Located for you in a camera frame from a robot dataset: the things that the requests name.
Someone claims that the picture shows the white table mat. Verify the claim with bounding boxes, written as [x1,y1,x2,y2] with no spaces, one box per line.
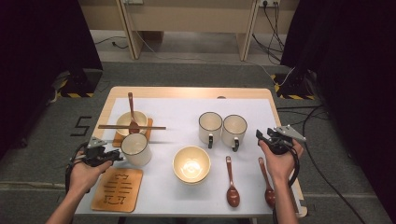
[74,97,303,217]

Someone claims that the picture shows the cream ceramic bowl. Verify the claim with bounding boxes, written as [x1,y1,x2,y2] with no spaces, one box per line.
[172,145,212,186]
[115,110,149,138]

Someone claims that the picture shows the left hand-held gripper cable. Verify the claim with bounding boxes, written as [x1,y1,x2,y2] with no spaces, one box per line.
[64,141,92,194]

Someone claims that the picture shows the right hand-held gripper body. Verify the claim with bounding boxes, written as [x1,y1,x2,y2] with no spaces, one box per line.
[268,124,307,156]

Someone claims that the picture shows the cream mug with black handle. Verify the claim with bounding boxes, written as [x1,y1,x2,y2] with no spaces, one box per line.
[120,133,153,167]
[221,114,248,153]
[198,111,224,149]

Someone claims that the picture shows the person's right hand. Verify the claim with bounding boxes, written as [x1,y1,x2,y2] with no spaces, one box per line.
[258,140,305,189]

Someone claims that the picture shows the long black floor cable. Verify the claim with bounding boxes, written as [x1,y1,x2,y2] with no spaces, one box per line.
[302,105,368,224]

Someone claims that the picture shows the wooden coaster with cutout pattern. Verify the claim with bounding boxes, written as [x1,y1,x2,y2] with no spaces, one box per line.
[111,117,154,148]
[91,167,144,214]

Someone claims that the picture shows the short black floor cable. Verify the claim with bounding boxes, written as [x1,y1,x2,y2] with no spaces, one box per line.
[93,35,129,50]

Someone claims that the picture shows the person's left hand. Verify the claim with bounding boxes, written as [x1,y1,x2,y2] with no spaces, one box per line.
[68,160,114,196]

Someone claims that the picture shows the black stand base striped tape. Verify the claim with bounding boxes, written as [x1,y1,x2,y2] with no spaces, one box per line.
[270,69,317,101]
[57,68,104,99]

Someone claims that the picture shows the reddish brown wooden spoon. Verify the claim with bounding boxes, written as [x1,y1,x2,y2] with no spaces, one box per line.
[126,91,140,134]
[225,155,241,208]
[257,156,276,209]

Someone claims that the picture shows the right hand-held gripper cable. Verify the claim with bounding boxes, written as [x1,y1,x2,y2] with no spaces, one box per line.
[270,145,303,224]

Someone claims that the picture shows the beige wooden desk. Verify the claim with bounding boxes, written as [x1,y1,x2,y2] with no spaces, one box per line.
[78,0,302,62]

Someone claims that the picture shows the bundle of black power cables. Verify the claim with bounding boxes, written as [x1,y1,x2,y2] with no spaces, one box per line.
[251,1,286,63]

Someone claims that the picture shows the black curtain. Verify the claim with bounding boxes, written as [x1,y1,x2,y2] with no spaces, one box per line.
[0,0,105,162]
[279,0,396,216]

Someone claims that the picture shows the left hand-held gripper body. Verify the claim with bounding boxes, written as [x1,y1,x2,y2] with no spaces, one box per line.
[81,137,109,168]

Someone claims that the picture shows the hand-held gripper cable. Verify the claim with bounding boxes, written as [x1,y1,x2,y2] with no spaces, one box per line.
[270,145,303,224]
[64,141,92,194]

